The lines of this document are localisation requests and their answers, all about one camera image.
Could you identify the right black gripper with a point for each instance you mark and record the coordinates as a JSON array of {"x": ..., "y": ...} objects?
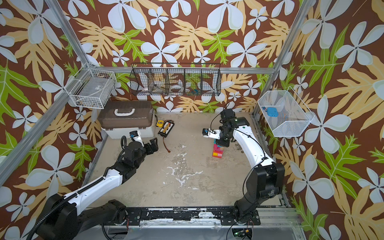
[{"x": 223, "y": 142}]

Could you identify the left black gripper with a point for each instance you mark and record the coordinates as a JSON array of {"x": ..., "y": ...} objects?
[{"x": 154, "y": 145}]

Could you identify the magenta cylinder block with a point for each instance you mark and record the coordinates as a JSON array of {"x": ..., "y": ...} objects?
[{"x": 216, "y": 148}]

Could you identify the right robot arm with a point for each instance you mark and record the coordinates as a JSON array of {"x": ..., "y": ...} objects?
[{"x": 265, "y": 179}]

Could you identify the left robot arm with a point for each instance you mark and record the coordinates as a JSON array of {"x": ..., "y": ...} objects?
[{"x": 64, "y": 217}]

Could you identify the small yellow connector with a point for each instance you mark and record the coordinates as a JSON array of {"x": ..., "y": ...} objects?
[{"x": 160, "y": 123}]

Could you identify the white box brown lid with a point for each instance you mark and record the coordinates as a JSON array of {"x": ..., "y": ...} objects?
[{"x": 119, "y": 118}]

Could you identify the black charger board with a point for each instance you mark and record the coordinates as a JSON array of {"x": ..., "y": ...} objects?
[{"x": 166, "y": 128}]

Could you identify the blue object in basket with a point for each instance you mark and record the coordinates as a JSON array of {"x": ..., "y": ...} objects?
[{"x": 272, "y": 112}]

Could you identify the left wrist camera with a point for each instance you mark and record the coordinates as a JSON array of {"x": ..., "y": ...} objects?
[{"x": 135, "y": 137}]

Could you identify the white wire basket right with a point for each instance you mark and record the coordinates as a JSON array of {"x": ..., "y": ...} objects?
[{"x": 294, "y": 115}]

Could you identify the white wire basket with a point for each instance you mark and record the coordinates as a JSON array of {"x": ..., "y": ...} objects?
[
  {"x": 294, "y": 115},
  {"x": 92, "y": 88}
]

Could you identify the black wire basket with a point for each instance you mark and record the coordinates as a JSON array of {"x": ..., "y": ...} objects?
[{"x": 166, "y": 79}]

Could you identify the white wire basket left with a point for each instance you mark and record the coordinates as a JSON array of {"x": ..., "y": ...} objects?
[{"x": 92, "y": 88}]

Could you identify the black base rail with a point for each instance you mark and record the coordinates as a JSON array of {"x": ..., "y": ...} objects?
[{"x": 217, "y": 216}]

